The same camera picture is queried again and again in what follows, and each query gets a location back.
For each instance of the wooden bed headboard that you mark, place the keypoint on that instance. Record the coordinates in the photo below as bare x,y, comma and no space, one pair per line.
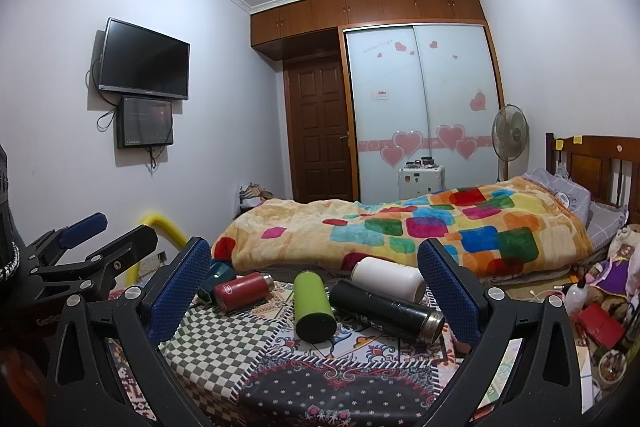
607,166

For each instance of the wardrobe with heart stickers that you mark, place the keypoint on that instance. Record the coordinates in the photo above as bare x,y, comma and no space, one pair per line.
421,79

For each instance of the patterned tablecloth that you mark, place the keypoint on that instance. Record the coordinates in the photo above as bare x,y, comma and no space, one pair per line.
249,368

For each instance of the yellow foam padded bar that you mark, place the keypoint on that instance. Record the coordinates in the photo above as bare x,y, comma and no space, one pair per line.
170,240

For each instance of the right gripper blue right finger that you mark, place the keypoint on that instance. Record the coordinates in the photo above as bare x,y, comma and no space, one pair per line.
457,291

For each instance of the purple plush toy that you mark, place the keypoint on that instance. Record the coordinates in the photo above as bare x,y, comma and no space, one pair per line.
615,280

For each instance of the brown wooden door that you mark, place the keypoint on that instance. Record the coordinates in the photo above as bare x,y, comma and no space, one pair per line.
318,129

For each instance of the white thermos bottle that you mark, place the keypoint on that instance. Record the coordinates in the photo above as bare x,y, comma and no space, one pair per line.
389,279

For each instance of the standing electric fan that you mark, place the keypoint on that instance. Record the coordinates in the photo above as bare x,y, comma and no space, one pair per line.
509,135

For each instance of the grey pillow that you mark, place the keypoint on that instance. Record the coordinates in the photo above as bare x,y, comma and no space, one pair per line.
569,194

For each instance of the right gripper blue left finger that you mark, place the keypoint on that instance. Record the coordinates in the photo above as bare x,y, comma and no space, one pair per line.
170,292

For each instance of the dark teal cup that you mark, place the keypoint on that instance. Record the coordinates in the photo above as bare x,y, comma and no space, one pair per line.
218,273

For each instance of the green thermos bottle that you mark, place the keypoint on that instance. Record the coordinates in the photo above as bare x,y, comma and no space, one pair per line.
313,315

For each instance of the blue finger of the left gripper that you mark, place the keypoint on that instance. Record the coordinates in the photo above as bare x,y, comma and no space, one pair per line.
52,245
100,270

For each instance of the black thermos bottle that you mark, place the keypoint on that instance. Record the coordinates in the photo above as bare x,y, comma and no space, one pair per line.
394,317

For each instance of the red thermos bottle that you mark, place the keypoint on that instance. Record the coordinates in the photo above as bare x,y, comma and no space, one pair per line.
244,291

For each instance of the wall mounted black television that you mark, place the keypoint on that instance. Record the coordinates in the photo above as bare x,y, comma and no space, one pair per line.
140,61

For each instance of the red box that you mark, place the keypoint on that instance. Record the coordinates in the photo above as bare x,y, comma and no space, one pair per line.
600,326

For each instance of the colourful patchwork blanket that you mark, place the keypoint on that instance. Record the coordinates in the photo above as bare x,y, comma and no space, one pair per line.
502,229

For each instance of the small black wall monitor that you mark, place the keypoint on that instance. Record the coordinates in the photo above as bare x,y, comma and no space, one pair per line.
143,123

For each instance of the grey bed sheet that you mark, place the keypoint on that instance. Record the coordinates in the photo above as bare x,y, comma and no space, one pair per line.
603,223

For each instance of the white small appliance box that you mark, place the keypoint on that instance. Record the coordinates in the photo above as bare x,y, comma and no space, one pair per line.
420,177

